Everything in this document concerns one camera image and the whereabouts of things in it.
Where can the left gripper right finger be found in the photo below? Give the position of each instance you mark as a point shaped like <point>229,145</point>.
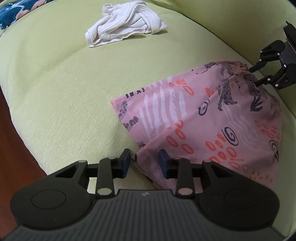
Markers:
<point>180,169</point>

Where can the blue patterned pillow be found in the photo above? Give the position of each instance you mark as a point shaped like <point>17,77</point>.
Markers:
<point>11,12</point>

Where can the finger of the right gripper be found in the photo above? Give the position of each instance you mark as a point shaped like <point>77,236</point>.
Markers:
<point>270,53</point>
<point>268,79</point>

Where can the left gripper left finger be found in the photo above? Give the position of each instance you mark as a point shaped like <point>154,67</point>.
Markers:
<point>109,169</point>

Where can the pink patterned shorts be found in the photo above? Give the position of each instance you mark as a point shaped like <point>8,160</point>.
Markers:
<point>214,112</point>

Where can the white crumpled garment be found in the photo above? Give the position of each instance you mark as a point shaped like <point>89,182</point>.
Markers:
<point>122,21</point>

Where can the green sofa cover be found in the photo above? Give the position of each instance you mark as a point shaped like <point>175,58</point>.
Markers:
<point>59,90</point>

